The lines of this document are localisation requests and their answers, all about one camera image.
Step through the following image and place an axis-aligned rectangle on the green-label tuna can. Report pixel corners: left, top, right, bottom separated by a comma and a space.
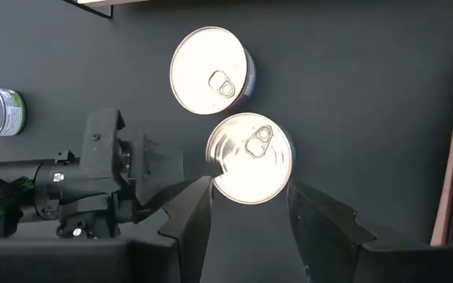
0, 86, 28, 138

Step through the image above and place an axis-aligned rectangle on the pink-label seafood can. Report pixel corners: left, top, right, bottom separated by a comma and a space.
168, 25, 258, 117
204, 112, 296, 206

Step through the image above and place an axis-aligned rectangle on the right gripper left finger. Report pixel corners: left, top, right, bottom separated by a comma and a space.
0, 175, 215, 283

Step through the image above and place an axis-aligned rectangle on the wooden shelf with black frame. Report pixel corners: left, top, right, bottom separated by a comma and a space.
63, 0, 149, 20

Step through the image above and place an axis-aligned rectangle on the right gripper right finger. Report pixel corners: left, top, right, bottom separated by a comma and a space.
288, 178, 453, 283

